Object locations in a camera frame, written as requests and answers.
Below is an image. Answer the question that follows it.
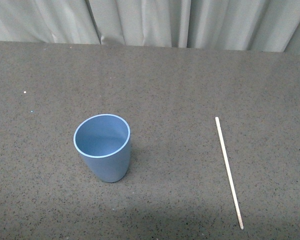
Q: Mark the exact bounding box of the blue plastic cup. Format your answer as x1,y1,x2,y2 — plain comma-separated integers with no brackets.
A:
73,114,131,183

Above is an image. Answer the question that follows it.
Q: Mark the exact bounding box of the grey-green curtain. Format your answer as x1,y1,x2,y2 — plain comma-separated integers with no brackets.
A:
0,0,300,55

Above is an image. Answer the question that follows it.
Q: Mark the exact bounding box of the white chopstick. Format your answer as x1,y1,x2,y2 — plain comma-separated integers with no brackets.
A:
215,116,244,230

